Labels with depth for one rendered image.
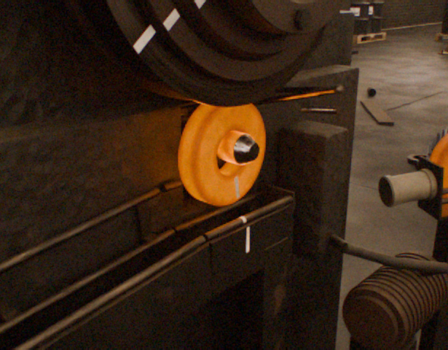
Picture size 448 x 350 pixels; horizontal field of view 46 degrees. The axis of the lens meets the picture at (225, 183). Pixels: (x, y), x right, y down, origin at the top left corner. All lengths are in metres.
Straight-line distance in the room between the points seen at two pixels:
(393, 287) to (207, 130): 0.47
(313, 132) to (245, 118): 0.19
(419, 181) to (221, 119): 0.46
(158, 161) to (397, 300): 0.48
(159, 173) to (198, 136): 0.10
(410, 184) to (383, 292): 0.21
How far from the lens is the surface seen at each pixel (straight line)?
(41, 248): 0.66
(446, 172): 1.08
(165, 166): 0.76
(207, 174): 0.72
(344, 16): 3.47
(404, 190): 1.03
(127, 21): 0.57
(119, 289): 0.64
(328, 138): 0.89
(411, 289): 1.02
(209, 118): 0.70
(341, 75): 1.10
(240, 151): 0.71
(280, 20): 0.61
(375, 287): 0.99
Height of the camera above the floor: 1.03
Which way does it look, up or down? 20 degrees down
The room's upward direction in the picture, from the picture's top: straight up
